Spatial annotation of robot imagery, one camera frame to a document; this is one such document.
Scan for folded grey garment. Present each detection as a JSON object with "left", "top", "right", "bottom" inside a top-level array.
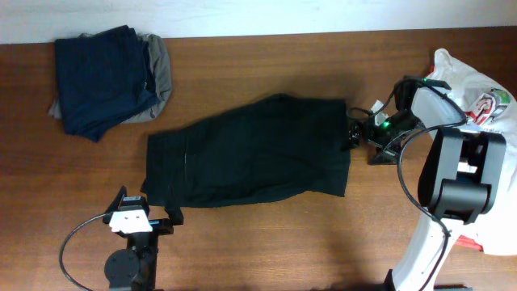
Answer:
[{"left": 47, "top": 32, "right": 174, "bottom": 125}]

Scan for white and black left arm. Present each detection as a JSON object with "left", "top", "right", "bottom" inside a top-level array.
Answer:
[{"left": 103, "top": 187, "right": 183, "bottom": 291}]

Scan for red and white shirt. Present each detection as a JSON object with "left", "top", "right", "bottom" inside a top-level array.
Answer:
[{"left": 428, "top": 48, "right": 516, "bottom": 255}]

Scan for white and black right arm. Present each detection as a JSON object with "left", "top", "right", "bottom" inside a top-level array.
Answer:
[{"left": 348, "top": 76, "right": 506, "bottom": 291}]

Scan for black shorts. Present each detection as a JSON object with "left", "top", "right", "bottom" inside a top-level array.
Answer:
[{"left": 141, "top": 94, "right": 351, "bottom": 217}]

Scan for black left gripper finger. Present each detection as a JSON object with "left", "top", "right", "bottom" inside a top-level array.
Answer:
[
  {"left": 105, "top": 186, "right": 127, "bottom": 213},
  {"left": 165, "top": 205, "right": 184, "bottom": 226}
]

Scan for folded navy blue garment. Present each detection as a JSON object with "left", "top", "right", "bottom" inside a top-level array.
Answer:
[{"left": 54, "top": 25, "right": 159, "bottom": 142}]

